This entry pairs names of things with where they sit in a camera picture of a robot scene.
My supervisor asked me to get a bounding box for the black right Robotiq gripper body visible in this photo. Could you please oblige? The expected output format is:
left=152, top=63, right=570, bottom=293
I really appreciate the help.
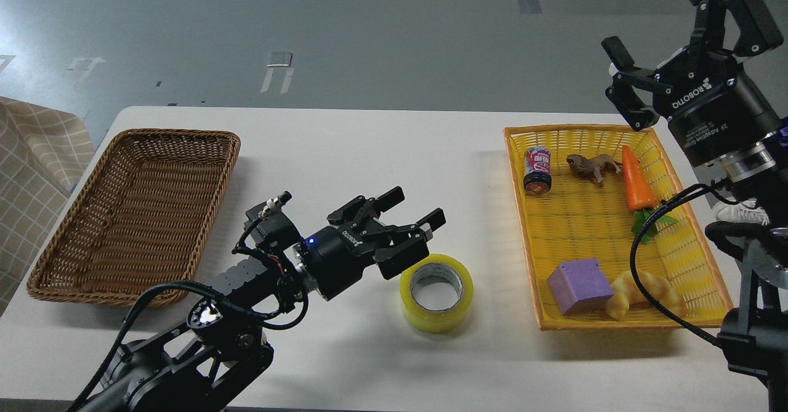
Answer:
left=653, top=48, right=782, bottom=167

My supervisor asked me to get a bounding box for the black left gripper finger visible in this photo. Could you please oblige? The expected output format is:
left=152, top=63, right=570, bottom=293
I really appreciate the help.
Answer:
left=327, top=187, right=405, bottom=228
left=374, top=208, right=446, bottom=280

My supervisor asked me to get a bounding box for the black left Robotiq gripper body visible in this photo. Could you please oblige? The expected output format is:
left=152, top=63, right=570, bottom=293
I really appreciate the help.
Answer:
left=299, top=224, right=392, bottom=302

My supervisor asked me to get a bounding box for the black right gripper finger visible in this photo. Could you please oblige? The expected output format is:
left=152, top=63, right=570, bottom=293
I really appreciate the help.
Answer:
left=686, top=0, right=784, bottom=59
left=600, top=36, right=672, bottom=131

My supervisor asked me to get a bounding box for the yellow tape roll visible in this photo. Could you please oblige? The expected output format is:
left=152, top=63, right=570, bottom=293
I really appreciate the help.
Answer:
left=399, top=253, right=475, bottom=334

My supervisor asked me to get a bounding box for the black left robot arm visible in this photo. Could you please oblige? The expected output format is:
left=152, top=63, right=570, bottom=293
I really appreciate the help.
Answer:
left=69, top=187, right=446, bottom=411

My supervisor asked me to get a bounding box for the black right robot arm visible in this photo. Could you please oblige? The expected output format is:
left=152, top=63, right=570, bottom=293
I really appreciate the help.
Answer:
left=602, top=0, right=787, bottom=411

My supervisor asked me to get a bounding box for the brown toy lion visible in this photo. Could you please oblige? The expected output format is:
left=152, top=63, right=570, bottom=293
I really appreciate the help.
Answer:
left=566, top=153, right=623, bottom=188

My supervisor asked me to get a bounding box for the orange toy carrot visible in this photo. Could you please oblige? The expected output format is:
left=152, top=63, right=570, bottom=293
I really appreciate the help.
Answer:
left=621, top=145, right=660, bottom=239

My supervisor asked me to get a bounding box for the yellow plastic basket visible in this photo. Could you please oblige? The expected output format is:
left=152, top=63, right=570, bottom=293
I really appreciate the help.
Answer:
left=503, top=124, right=733, bottom=331

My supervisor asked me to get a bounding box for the white sneaker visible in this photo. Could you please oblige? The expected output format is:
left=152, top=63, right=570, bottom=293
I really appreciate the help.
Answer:
left=712, top=198, right=771, bottom=226

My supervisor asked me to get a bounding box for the small drink can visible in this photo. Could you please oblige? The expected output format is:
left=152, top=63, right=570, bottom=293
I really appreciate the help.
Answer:
left=523, top=146, right=552, bottom=196

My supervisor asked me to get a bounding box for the purple cube block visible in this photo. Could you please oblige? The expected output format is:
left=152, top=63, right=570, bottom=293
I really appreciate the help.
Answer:
left=548, top=257, right=614, bottom=316

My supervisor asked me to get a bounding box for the toy croissant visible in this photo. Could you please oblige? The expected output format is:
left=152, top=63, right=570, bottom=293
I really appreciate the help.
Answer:
left=606, top=270, right=683, bottom=321

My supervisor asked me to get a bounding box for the brown wicker basket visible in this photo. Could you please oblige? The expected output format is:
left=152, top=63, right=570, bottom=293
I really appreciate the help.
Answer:
left=26, top=128, right=241, bottom=307

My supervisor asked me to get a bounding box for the beige checkered cloth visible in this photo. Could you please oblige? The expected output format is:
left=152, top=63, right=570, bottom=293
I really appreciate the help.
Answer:
left=1, top=97, right=95, bottom=310

